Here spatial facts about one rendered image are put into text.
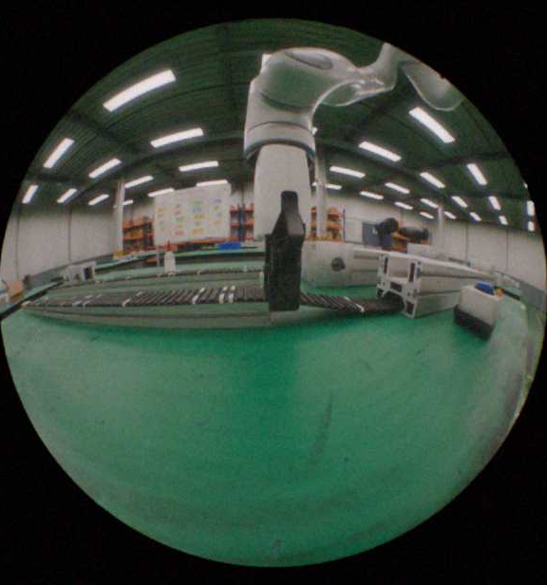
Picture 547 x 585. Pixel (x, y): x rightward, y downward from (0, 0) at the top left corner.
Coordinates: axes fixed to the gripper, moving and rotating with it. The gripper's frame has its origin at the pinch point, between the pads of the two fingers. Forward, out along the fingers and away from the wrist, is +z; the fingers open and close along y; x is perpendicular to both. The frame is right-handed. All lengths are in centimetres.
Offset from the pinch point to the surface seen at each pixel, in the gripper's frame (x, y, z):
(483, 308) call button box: 26.8, 14.5, -0.2
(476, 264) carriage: 76, -2, -7
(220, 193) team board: -52, -289, -94
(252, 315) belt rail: -3.3, 1.4, 2.9
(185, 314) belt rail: -11.1, 1.4, 2.5
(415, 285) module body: 18.7, 4.2, -0.8
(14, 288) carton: -191, -11, -7
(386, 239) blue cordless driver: 48, -35, -9
